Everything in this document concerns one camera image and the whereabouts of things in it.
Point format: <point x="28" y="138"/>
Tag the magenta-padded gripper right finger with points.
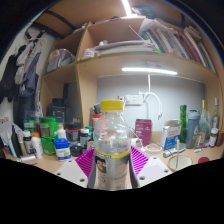
<point x="139" y="161"/>

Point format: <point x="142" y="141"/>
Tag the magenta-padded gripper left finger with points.
<point x="85" y="163"/>

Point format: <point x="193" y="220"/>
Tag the clear yellow-capped drink bottle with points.
<point x="111" y="166"/>

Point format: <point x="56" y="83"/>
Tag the small white round dish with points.
<point x="154" y="148"/>

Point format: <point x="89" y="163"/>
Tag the blue-capped white bottle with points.
<point x="62" y="151"/>

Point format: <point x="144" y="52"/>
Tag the magenta pouch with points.
<point x="143" y="131"/>

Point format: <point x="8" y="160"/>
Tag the grey-blue tube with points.
<point x="173" y="152"/>

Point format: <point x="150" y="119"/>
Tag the white bottle with orange cap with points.
<point x="61" y="133"/>
<point x="37" y="146"/>

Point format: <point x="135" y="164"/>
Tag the white spoon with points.
<point x="177" y="150"/>

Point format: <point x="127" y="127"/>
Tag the white and blue carton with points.
<point x="170" y="135"/>

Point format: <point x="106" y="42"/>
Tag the white jar with red label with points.
<point x="95" y="120"/>

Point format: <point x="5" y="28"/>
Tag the green lidded container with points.
<point x="48" y="126"/>

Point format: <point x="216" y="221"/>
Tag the green glass bottle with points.
<point x="183" y="123"/>

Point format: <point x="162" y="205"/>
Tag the black box device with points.
<point x="56" y="111"/>

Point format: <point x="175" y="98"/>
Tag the grey shaker bottle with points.
<point x="192" y="130"/>

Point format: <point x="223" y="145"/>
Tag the blue plastic bag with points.
<point x="207" y="126"/>

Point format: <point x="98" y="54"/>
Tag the white-lidded brown spread jar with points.
<point x="213" y="138"/>

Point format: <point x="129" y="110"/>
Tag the gold-capped clear bottle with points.
<point x="203" y="111"/>

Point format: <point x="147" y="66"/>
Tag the clear glass bottle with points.
<point x="216" y="116"/>

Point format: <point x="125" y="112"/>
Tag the white led light bar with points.
<point x="150" y="70"/>

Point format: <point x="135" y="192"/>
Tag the wooden shelf unit with books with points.
<point x="113" y="65"/>

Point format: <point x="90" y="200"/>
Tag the light grey hanging garment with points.
<point x="31" y="63"/>

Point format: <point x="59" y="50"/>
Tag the black hanging garment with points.
<point x="7" y="80"/>

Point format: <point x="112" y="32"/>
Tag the ceiling tube light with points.
<point x="126" y="8"/>

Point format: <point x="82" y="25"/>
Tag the white wall power strip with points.
<point x="133" y="100"/>

